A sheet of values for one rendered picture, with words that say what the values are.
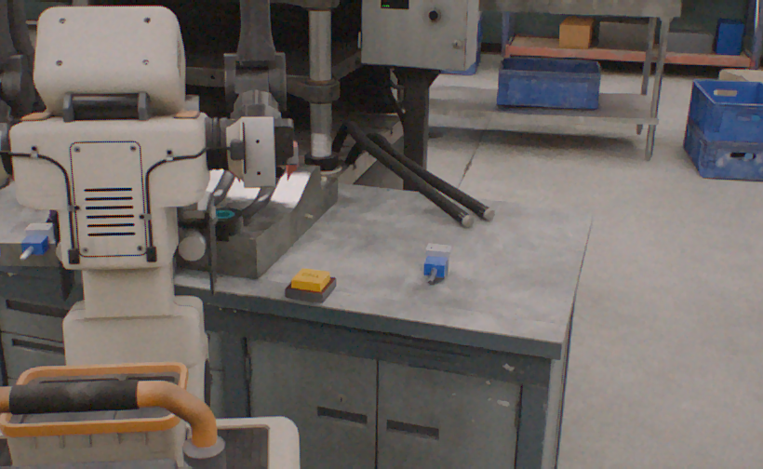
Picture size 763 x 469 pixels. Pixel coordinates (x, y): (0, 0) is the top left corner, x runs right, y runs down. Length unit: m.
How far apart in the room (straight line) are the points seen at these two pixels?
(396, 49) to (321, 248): 0.75
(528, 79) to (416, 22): 3.05
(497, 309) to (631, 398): 1.38
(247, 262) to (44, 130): 0.62
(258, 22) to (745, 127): 4.05
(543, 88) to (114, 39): 4.31
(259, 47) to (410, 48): 1.05
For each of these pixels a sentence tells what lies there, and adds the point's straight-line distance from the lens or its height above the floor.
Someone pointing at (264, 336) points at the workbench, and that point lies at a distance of 1.89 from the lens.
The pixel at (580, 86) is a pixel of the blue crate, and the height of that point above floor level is 0.40.
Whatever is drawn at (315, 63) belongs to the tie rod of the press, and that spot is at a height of 1.09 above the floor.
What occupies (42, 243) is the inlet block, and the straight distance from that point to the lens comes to 1.96.
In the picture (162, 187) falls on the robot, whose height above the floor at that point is 1.14.
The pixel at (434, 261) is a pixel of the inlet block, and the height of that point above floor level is 0.84.
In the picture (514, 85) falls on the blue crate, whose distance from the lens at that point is 5.53.
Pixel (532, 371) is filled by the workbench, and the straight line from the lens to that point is 1.75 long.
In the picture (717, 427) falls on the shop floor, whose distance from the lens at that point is 3.02.
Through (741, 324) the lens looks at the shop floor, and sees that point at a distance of 3.69.
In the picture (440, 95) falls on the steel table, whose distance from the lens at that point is 5.79.
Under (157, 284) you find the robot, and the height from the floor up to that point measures 0.97.
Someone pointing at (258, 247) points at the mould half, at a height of 0.87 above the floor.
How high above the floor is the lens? 1.59
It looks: 22 degrees down
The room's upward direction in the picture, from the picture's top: straight up
